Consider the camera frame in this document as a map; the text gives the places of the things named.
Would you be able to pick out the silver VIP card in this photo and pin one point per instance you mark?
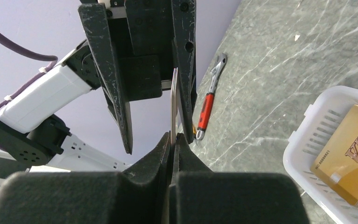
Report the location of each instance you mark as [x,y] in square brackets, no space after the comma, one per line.
[174,107]

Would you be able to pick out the white plastic basket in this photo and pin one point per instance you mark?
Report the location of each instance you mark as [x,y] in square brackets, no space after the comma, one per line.
[304,150]

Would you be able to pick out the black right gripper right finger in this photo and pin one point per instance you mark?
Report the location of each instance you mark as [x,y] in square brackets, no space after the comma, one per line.
[197,195]

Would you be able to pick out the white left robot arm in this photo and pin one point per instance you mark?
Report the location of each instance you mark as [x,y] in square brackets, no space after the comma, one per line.
[30,130]

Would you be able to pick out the red handled adjustable wrench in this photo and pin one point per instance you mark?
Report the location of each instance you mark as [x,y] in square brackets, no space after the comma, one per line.
[206,110]

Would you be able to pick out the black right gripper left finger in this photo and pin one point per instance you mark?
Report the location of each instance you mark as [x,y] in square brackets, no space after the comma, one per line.
[137,195]

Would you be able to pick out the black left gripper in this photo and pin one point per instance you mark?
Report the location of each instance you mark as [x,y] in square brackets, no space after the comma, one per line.
[131,46]

